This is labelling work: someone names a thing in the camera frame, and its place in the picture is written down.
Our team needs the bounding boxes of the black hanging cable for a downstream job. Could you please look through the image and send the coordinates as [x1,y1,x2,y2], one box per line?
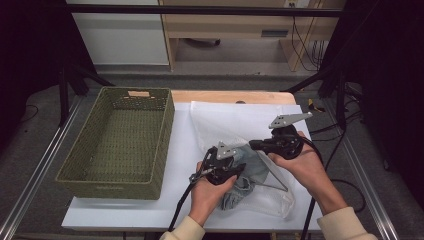
[291,16,322,73]

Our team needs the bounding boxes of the person's right hand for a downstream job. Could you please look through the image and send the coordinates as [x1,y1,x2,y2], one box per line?
[268,131,335,202]

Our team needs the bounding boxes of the white cabinet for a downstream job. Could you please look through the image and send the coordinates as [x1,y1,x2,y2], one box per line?
[65,0,170,66]

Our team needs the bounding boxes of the person's left hand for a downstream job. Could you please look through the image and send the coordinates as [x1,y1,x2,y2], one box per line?
[189,161,238,225]

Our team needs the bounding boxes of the yellow and black tool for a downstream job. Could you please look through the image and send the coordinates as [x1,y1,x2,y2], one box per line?
[307,98,327,113]

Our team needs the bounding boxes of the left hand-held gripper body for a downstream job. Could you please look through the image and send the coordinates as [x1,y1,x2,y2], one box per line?
[201,141,238,186]

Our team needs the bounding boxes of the yellow hanging cable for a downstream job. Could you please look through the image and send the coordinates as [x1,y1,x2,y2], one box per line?
[292,0,324,73]

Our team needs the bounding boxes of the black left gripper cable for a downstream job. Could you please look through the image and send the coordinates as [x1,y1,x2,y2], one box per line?
[167,168,214,233]

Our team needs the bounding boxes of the light blue denim jeans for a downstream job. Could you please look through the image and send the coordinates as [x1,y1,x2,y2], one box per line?
[219,144,272,212]

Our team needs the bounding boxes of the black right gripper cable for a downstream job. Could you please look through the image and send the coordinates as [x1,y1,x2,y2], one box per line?
[299,130,367,240]

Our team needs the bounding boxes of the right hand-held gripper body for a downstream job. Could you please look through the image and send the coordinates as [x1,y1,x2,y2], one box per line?
[268,111,314,160]

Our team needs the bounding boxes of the green woven basket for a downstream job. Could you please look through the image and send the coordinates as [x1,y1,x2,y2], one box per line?
[55,86,176,200]

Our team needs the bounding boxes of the thin black floor cable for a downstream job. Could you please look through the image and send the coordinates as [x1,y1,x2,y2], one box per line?
[19,104,40,125]

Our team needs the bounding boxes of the white mesh laundry bag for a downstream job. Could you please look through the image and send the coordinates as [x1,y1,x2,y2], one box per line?
[189,100,297,220]

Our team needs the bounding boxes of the aluminium floor rail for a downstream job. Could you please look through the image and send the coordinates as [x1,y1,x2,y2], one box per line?
[323,99,400,240]
[0,97,83,240]

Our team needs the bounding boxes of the black curtain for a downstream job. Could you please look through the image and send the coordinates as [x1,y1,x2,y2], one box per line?
[319,0,424,204]
[0,0,98,153]

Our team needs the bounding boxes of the black metal stand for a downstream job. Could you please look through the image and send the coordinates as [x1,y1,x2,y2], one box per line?
[281,64,348,132]
[57,62,115,128]

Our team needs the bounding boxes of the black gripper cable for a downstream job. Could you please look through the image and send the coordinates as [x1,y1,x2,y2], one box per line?
[167,168,214,233]
[299,130,367,240]

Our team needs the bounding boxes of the black horizontal bar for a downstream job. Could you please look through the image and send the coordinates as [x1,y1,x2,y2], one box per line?
[64,3,344,19]

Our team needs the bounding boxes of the black floor cable bundle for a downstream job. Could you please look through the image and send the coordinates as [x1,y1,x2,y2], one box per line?
[309,83,364,143]

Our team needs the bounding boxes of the light wooden desk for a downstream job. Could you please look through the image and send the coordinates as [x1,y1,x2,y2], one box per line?
[158,0,348,73]

